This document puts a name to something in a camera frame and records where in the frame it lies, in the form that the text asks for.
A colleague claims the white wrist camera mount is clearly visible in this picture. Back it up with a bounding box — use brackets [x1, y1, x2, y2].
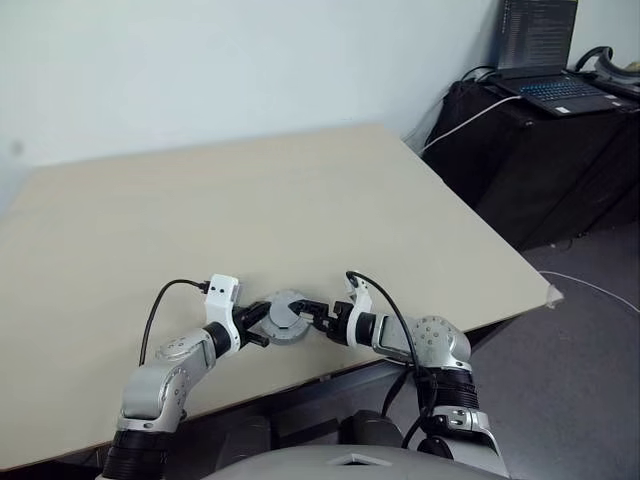
[205, 273, 243, 352]
[341, 274, 375, 347]

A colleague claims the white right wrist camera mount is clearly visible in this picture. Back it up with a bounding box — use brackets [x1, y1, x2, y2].
[341, 274, 375, 347]

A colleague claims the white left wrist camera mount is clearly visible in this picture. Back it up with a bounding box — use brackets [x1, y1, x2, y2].
[205, 273, 243, 352]

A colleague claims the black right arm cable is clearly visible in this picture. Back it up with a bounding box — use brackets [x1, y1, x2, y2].
[344, 270, 437, 452]

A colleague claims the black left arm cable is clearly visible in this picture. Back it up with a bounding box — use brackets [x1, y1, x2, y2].
[138, 278, 212, 367]

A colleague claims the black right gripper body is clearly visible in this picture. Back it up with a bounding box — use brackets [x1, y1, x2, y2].
[311, 299, 352, 347]

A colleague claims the black grey headset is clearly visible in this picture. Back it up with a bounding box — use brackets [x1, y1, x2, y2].
[573, 45, 640, 95]

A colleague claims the black cabinet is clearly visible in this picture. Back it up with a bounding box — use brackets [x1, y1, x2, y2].
[421, 78, 640, 252]

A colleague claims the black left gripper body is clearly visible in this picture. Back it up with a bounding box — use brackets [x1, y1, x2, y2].
[231, 302, 271, 348]

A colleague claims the white cable on cabinet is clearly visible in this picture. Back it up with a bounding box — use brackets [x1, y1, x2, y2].
[422, 94, 524, 152]

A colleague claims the black open laptop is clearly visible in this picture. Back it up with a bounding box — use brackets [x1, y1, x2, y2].
[486, 0, 634, 118]

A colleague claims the grey robot torso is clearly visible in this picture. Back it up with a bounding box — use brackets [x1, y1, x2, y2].
[198, 443, 455, 480]

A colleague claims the white cable on floor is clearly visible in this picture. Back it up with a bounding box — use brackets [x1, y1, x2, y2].
[538, 270, 640, 317]

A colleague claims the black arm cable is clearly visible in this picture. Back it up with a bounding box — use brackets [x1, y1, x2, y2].
[344, 270, 437, 452]
[138, 278, 212, 367]

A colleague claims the dark rounded shape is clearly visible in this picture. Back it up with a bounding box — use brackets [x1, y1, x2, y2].
[338, 408, 405, 450]

